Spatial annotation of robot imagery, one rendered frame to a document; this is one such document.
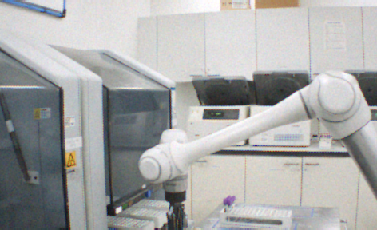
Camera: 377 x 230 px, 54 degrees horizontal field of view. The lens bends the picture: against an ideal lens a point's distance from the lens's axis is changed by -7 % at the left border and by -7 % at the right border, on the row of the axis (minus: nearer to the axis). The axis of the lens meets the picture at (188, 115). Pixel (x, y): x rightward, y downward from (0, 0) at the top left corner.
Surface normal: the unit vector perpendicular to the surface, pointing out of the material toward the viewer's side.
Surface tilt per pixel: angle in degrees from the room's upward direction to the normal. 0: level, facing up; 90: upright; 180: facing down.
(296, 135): 90
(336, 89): 85
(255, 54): 90
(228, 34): 90
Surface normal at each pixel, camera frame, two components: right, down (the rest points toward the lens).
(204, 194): -0.30, 0.05
